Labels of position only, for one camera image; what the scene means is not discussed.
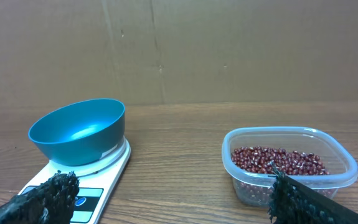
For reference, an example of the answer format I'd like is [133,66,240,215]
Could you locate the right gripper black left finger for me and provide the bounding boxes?
[0,171,79,224]

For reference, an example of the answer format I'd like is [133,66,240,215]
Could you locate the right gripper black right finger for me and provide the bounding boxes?
[268,161,358,224]

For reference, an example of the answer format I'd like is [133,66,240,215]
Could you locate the white digital kitchen scale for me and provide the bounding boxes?
[19,138,131,224]

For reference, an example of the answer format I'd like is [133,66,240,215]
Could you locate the teal plastic bowl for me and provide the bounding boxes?
[28,98,126,166]

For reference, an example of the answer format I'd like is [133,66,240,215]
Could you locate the clear plastic food container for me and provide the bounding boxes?
[222,126,358,207]

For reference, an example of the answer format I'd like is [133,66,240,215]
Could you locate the red adzuki beans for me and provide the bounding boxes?
[230,146,330,175]

